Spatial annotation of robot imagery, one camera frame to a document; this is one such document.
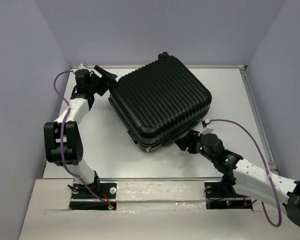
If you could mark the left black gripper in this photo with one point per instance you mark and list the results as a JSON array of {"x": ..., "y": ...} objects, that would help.
[{"x": 106, "y": 78}]

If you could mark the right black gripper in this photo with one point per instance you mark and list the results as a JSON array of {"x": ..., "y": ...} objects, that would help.
[{"x": 189, "y": 141}]

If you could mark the black hard-shell suitcase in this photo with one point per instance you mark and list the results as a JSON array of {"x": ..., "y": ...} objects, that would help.
[{"x": 159, "y": 102}]

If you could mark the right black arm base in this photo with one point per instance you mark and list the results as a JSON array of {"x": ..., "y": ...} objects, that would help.
[{"x": 220, "y": 196}]

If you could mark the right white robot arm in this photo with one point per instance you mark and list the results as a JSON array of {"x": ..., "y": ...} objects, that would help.
[{"x": 244, "y": 177}]

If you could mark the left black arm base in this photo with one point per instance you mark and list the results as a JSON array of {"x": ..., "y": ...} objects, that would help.
[{"x": 104, "y": 200}]

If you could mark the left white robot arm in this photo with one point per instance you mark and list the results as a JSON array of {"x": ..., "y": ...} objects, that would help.
[{"x": 62, "y": 139}]

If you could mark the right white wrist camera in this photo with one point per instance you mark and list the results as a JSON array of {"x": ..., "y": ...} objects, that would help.
[{"x": 207, "y": 127}]

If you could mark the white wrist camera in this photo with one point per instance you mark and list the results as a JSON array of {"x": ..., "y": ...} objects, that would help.
[
  {"x": 207, "y": 127},
  {"x": 83, "y": 66}
]

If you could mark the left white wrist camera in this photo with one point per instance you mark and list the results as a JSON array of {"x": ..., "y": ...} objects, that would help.
[{"x": 83, "y": 66}]

